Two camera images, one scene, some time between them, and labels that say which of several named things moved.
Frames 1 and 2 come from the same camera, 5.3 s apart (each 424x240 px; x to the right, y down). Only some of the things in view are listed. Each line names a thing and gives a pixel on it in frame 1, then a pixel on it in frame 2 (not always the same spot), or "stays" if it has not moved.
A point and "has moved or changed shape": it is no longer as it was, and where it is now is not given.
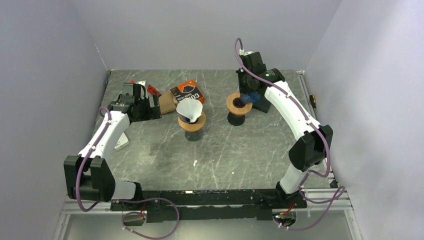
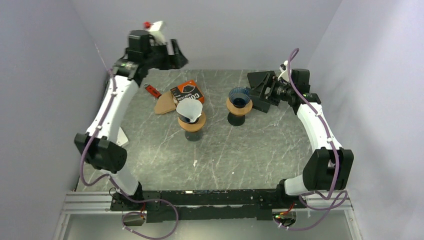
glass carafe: [193, 136] stays
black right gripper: [242, 89] to [270, 81]
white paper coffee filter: [190, 108] stays
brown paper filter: [167, 102] stays
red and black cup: [235, 120] stays
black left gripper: [152, 113] to [175, 61]
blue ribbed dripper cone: [249, 97] has moved or changed shape
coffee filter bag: [189, 89] stays
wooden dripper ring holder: [194, 127] stays
